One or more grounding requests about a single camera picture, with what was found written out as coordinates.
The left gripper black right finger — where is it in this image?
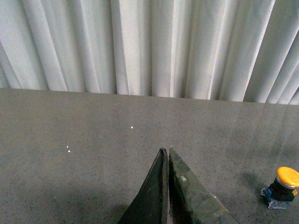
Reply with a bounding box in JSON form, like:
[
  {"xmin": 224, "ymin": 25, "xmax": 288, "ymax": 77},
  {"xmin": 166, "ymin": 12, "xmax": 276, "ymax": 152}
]
[{"xmin": 169, "ymin": 147, "xmax": 238, "ymax": 224}]

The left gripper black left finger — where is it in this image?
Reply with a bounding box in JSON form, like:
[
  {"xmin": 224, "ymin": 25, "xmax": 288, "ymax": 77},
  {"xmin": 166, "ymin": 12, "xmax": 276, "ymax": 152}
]
[{"xmin": 118, "ymin": 148, "xmax": 169, "ymax": 224}]

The yellow push button switch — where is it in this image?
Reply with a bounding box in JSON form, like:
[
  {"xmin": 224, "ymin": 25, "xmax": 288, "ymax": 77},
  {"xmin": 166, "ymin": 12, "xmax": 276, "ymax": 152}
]
[{"xmin": 260, "ymin": 167, "xmax": 299, "ymax": 210}]

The white pleated curtain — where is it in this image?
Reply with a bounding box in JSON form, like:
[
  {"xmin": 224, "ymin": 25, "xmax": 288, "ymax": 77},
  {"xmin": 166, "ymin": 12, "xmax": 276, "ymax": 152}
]
[{"xmin": 0, "ymin": 0, "xmax": 299, "ymax": 105}]

